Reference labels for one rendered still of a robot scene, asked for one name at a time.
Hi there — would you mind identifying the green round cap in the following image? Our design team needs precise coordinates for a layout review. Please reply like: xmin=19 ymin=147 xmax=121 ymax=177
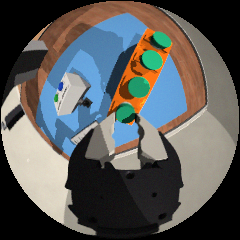
xmin=151 ymin=32 xmax=171 ymax=49
xmin=140 ymin=50 xmax=163 ymax=70
xmin=116 ymin=103 xmax=135 ymax=124
xmin=128 ymin=76 xmax=150 ymax=98

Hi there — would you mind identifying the blue flat mat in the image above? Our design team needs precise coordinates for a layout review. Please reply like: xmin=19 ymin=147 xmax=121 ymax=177
xmin=36 ymin=13 xmax=187 ymax=156

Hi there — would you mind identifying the orange test tube rack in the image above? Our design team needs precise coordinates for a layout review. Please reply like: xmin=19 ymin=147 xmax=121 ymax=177
xmin=107 ymin=28 xmax=173 ymax=116

